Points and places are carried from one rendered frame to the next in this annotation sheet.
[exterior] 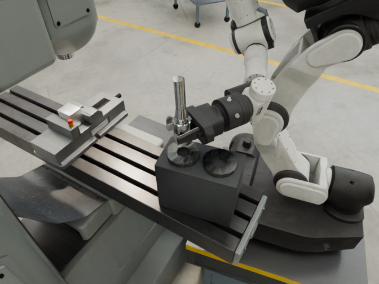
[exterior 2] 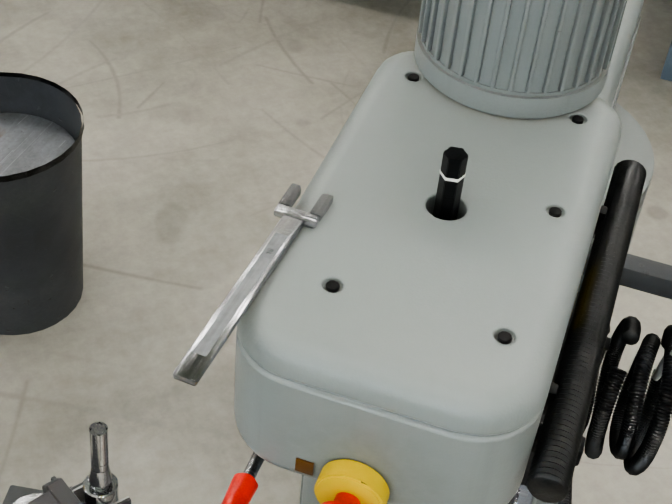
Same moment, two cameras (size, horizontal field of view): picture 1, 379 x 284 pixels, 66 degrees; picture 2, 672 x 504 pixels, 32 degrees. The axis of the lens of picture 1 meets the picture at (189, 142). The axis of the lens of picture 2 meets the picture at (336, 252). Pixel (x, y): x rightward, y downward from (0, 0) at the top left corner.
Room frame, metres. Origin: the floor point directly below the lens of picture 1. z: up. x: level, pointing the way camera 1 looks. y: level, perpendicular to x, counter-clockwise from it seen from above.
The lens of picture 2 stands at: (1.52, 0.05, 2.55)
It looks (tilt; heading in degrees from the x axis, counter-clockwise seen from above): 42 degrees down; 165
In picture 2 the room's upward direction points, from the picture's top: 6 degrees clockwise
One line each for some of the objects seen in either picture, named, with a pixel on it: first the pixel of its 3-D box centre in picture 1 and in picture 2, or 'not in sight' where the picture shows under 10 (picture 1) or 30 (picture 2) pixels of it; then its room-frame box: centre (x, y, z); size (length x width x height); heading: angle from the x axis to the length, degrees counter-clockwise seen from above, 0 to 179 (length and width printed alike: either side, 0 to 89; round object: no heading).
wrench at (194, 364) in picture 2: not in sight; (253, 277); (0.84, 0.17, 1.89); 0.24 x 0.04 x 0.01; 147
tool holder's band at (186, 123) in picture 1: (181, 120); (100, 485); (0.54, 0.02, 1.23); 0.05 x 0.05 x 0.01
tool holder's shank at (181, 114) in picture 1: (180, 100); (99, 456); (0.54, 0.02, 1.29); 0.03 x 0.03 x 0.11
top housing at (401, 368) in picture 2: not in sight; (439, 261); (0.75, 0.36, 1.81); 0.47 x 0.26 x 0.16; 150
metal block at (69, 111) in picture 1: (71, 115); not in sight; (0.80, 0.41, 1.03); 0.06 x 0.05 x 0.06; 59
